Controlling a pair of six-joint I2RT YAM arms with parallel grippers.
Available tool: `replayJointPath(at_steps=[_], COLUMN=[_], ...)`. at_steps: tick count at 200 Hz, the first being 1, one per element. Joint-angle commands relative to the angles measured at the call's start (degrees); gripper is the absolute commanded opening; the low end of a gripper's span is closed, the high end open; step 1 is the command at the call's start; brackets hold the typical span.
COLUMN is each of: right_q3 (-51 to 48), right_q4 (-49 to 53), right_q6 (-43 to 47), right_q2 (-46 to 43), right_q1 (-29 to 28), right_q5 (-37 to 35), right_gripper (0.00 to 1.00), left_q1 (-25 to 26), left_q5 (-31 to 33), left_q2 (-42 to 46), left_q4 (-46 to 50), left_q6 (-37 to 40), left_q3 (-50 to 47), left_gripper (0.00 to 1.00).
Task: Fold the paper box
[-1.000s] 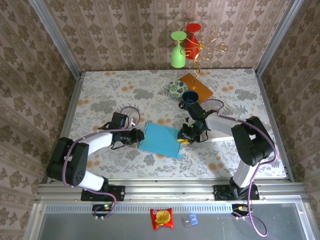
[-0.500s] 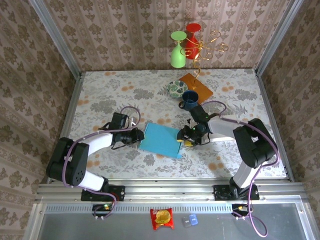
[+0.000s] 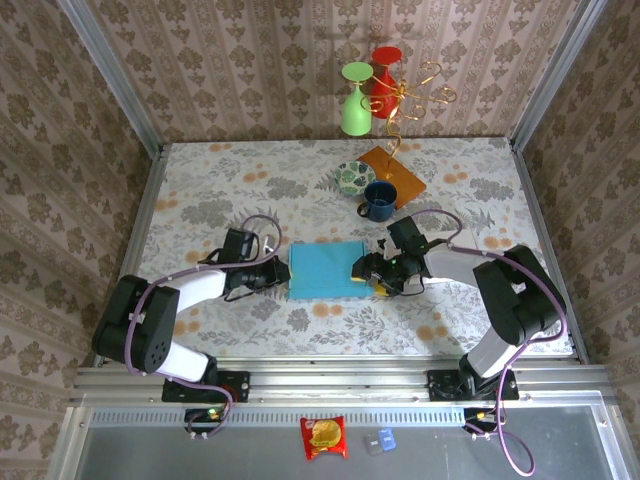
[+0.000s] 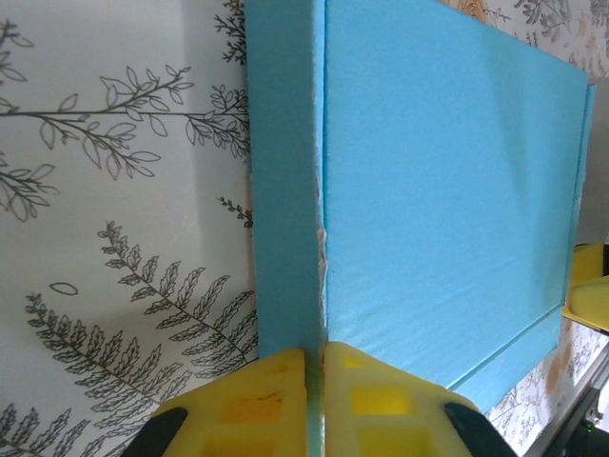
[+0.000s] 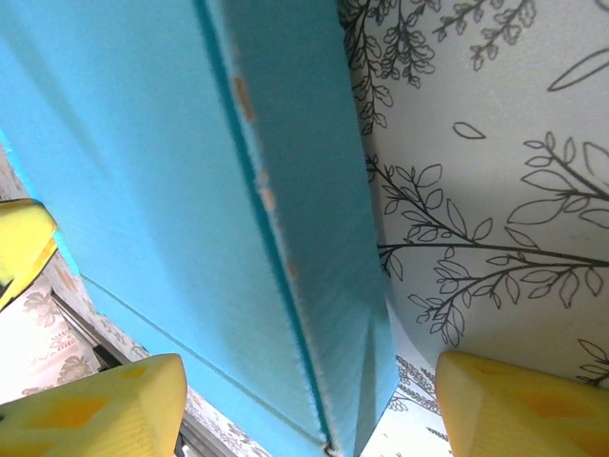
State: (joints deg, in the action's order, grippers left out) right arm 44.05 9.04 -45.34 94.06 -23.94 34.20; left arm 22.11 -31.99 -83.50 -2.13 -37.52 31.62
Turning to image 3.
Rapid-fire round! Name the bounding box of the blue paper box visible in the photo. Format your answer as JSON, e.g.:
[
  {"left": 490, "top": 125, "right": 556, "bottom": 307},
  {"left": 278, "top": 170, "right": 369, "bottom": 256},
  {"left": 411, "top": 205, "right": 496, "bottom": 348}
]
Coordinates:
[{"left": 287, "top": 241, "right": 376, "bottom": 301}]

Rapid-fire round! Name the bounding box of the red wine glass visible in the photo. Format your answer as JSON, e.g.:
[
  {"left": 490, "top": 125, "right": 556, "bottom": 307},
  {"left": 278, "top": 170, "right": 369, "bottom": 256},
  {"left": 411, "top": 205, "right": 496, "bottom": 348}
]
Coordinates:
[{"left": 369, "top": 46, "right": 404, "bottom": 120}]

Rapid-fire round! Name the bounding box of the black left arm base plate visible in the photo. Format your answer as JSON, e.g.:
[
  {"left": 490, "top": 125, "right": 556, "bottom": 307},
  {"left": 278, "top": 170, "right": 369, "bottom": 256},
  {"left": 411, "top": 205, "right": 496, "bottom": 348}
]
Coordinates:
[{"left": 160, "top": 370, "right": 251, "bottom": 404}]

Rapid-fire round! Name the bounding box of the aluminium front rail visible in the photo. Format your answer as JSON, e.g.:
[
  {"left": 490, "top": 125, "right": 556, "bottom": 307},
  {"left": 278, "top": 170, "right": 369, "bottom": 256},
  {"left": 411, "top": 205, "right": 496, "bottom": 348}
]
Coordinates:
[{"left": 69, "top": 357, "right": 621, "bottom": 406}]

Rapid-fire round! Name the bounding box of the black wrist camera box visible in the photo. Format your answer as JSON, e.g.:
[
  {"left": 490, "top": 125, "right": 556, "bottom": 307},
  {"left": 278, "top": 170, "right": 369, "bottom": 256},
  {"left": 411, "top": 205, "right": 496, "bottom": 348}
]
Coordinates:
[
  {"left": 221, "top": 228, "right": 260, "bottom": 262},
  {"left": 386, "top": 218, "right": 427, "bottom": 254}
]

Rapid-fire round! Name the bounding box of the small black controller board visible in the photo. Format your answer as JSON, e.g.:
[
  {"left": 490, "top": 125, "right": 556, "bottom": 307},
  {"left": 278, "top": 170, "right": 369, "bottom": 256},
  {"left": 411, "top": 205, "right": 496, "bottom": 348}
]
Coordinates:
[
  {"left": 462, "top": 407, "right": 504, "bottom": 441},
  {"left": 184, "top": 407, "right": 231, "bottom": 441}
]

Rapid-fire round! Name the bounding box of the green wine glass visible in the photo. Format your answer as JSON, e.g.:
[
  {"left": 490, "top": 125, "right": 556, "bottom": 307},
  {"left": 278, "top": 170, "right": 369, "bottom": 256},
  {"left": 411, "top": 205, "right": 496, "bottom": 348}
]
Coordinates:
[{"left": 340, "top": 61, "right": 374, "bottom": 137}]

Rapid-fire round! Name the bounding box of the slotted grey cable duct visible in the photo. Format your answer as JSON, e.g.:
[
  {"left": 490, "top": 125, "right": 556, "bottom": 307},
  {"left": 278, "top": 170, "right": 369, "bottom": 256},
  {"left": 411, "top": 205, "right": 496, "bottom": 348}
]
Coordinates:
[{"left": 87, "top": 407, "right": 469, "bottom": 427}]

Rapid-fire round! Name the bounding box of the aluminium table side rail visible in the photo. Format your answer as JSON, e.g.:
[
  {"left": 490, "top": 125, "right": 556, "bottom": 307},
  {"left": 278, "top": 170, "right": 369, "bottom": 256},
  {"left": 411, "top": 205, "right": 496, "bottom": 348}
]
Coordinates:
[
  {"left": 94, "top": 144, "right": 169, "bottom": 369},
  {"left": 509, "top": 139, "right": 589, "bottom": 364}
]

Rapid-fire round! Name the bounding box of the red snack packet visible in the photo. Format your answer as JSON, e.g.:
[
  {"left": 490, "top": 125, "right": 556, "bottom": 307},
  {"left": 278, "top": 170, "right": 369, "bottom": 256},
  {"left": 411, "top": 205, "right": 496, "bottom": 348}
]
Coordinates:
[{"left": 299, "top": 415, "right": 348, "bottom": 461}]

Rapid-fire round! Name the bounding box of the aluminium frame post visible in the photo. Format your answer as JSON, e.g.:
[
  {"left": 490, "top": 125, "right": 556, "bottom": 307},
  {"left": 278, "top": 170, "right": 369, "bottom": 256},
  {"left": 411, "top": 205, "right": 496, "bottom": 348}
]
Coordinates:
[
  {"left": 509, "top": 0, "right": 609, "bottom": 151},
  {"left": 57, "top": 0, "right": 164, "bottom": 156}
]

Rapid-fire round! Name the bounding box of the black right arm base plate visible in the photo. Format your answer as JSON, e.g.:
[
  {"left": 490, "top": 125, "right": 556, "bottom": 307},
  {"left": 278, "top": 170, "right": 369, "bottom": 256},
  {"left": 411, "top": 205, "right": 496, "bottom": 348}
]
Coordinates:
[{"left": 427, "top": 368, "right": 520, "bottom": 402}]

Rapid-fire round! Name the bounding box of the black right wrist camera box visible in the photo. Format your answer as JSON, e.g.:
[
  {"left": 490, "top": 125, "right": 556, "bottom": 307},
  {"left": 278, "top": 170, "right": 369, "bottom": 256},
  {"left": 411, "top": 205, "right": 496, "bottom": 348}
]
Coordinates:
[{"left": 386, "top": 218, "right": 427, "bottom": 254}]

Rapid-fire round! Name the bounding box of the orange wooden board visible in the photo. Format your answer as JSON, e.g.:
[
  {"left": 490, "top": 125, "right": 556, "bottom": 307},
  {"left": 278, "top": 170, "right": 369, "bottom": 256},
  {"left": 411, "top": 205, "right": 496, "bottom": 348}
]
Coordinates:
[{"left": 357, "top": 145, "right": 428, "bottom": 210}]

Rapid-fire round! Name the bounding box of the green leaf pattern bowl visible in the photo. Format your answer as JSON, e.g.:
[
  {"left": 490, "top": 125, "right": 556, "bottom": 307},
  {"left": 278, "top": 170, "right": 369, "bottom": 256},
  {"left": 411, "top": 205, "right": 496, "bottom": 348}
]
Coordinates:
[{"left": 333, "top": 160, "right": 378, "bottom": 195}]

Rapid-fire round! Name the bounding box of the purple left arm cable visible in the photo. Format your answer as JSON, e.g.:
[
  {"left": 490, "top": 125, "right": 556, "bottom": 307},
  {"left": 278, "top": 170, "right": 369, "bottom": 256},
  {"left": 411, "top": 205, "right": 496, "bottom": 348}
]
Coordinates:
[{"left": 124, "top": 214, "right": 284, "bottom": 439}]

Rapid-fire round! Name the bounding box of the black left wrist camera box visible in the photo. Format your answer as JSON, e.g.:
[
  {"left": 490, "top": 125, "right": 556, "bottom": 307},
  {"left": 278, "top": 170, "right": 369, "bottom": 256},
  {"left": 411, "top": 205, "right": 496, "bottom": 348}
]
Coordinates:
[{"left": 221, "top": 228, "right": 260, "bottom": 262}]

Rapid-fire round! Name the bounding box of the floral tablecloth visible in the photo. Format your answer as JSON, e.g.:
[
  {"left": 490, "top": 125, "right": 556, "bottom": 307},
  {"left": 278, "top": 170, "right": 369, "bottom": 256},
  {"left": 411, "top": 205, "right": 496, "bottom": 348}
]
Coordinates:
[{"left": 119, "top": 137, "right": 574, "bottom": 359}]

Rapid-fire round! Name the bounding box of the gold wire stand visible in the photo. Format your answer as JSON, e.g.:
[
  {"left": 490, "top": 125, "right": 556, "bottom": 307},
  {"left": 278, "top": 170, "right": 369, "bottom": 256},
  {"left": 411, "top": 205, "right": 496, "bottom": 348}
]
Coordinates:
[{"left": 368, "top": 60, "right": 457, "bottom": 181}]

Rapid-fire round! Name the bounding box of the dark blue mug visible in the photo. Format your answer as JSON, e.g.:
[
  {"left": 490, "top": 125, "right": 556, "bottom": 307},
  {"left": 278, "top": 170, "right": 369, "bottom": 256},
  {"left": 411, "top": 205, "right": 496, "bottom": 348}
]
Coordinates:
[{"left": 355, "top": 180, "right": 399, "bottom": 222}]

